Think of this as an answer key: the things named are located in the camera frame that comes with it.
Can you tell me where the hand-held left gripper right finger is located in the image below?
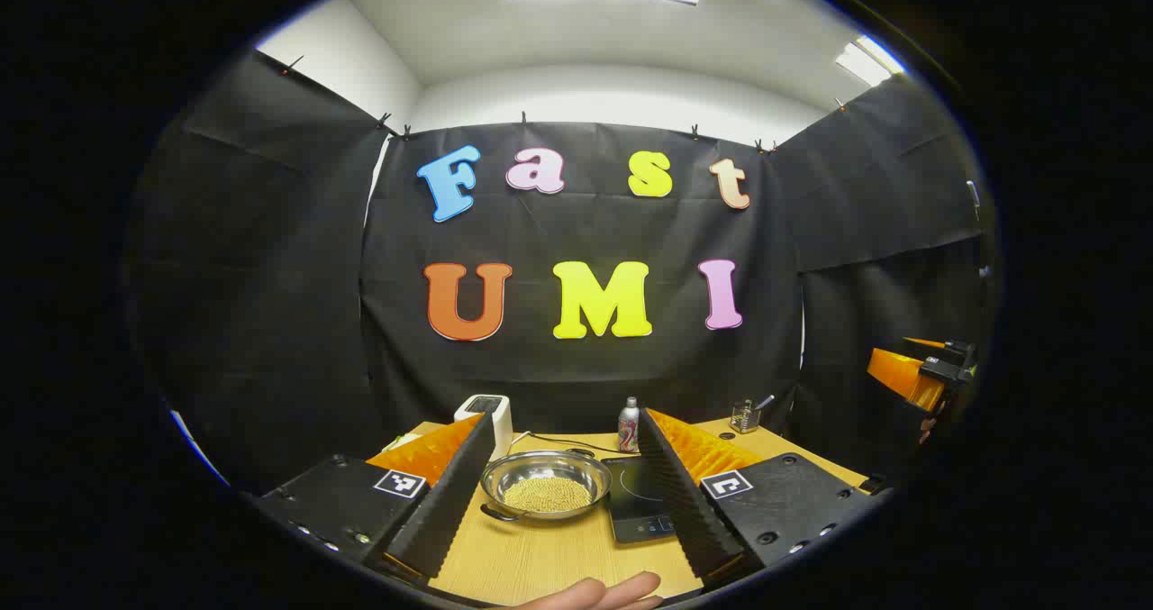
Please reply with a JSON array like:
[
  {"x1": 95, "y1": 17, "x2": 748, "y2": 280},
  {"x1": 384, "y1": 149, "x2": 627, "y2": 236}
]
[{"x1": 637, "y1": 407, "x2": 888, "y2": 588}]

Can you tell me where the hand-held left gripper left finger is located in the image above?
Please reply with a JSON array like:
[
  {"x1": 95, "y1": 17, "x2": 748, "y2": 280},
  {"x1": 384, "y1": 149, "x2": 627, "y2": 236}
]
[{"x1": 255, "y1": 412, "x2": 496, "y2": 588}]

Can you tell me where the black induction cooktop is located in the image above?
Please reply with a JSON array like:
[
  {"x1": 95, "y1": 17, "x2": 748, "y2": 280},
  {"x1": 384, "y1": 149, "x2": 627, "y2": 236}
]
[{"x1": 599, "y1": 455, "x2": 681, "y2": 544}]

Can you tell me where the stainless steel pot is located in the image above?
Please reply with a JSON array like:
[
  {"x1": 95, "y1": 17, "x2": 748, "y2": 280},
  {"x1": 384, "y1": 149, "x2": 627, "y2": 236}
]
[{"x1": 479, "y1": 449, "x2": 613, "y2": 524}]

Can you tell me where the pile of soybeans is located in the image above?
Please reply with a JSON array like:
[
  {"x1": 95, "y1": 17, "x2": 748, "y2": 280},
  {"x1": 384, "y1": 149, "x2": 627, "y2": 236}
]
[{"x1": 503, "y1": 476, "x2": 592, "y2": 514}]

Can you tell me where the white toaster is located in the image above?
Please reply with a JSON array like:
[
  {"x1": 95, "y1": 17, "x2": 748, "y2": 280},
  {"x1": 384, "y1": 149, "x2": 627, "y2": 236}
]
[{"x1": 453, "y1": 395, "x2": 513, "y2": 462}]

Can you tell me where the black backdrop cloth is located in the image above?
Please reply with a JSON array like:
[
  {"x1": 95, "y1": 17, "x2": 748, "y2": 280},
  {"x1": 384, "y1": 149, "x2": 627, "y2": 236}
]
[{"x1": 126, "y1": 47, "x2": 996, "y2": 494}]

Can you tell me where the small ceiling light panel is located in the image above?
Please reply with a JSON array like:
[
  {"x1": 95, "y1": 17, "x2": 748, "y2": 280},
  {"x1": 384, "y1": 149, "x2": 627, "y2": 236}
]
[{"x1": 835, "y1": 35, "x2": 906, "y2": 86}]

